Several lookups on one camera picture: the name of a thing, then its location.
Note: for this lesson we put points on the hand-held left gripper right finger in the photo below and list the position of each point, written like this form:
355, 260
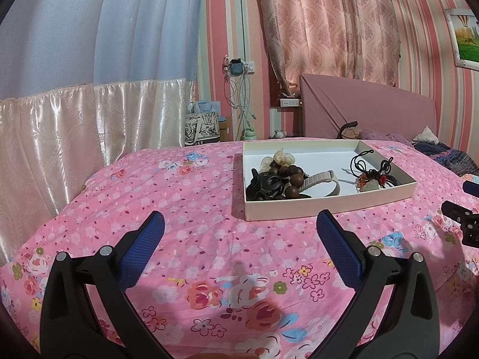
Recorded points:
338, 246

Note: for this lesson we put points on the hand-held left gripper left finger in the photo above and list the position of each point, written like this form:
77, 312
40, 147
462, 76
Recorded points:
144, 246

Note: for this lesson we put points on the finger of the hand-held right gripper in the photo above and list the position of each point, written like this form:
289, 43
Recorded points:
467, 224
472, 189

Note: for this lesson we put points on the white cardboard box tray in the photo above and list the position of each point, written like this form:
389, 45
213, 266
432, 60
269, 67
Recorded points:
318, 209

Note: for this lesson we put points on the black hair claw clip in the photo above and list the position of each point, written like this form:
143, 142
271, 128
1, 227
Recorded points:
267, 189

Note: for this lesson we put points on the dark floral cloth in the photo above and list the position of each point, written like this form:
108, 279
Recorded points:
452, 157

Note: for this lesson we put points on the pink floral bed sheet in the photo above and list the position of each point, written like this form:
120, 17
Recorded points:
187, 213

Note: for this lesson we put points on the white crumpled cloth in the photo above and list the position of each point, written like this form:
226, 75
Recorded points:
426, 135

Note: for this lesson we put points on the cream flower hair clip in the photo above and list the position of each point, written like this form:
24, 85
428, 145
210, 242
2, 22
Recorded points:
278, 157

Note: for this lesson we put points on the pink headboard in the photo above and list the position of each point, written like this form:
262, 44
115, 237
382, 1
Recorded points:
374, 104

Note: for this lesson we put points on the white satin curtain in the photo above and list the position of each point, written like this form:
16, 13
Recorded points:
93, 127

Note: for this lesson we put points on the black white printed tote bag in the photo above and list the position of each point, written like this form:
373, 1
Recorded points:
202, 129

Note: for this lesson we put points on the small cardboard box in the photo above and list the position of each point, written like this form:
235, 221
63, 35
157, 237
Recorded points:
223, 131

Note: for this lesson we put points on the green bottle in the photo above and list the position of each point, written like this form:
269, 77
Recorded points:
250, 132

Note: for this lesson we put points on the framed landscape picture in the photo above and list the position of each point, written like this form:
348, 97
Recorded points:
466, 37

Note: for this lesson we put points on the white power strip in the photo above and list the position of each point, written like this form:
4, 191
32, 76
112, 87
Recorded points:
290, 102

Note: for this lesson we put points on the light blue gift bag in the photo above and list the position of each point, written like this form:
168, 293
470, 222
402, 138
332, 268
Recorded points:
208, 107

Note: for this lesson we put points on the blue charger device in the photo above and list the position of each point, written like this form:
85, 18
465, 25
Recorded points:
236, 69

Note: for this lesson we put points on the pink patterned curtain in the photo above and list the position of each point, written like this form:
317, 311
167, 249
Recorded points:
329, 26

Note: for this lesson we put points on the pale blue curtain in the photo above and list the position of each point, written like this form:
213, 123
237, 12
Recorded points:
112, 26

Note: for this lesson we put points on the white wall socket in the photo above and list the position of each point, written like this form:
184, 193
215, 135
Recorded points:
250, 68

